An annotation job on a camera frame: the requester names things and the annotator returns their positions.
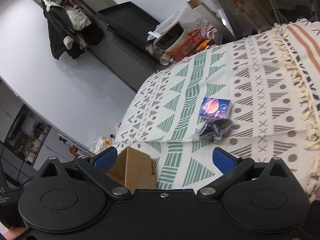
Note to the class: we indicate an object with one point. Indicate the red plastic basket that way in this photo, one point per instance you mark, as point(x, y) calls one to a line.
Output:
point(195, 38)

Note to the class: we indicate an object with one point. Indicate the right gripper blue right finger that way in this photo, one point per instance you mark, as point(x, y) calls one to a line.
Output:
point(234, 170)

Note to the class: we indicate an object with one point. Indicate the blue tissue packet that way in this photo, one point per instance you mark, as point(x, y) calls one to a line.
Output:
point(215, 109)

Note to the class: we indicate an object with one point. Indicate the black flat screen panel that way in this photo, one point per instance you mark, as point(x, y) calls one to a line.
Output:
point(129, 22)

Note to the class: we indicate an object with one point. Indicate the patterned cream green blanket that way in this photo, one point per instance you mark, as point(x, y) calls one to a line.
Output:
point(272, 80)

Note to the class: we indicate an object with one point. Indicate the pink bed sheet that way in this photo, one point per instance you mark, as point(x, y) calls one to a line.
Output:
point(315, 196)

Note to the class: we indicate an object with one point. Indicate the white bowl with dark lid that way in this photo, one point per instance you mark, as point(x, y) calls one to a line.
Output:
point(173, 38)

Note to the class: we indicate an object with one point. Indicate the brown cardboard box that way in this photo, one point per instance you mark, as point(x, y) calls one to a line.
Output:
point(134, 170)

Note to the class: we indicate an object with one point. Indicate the hanging dark clothes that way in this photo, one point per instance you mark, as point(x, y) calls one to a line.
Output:
point(70, 30)

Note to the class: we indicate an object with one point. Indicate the yellow white bag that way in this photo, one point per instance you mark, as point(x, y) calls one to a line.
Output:
point(99, 144)

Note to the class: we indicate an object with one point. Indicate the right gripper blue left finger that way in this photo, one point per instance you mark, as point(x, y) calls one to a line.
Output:
point(95, 170)

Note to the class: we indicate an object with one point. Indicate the black items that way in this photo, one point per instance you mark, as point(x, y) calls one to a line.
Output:
point(213, 130)

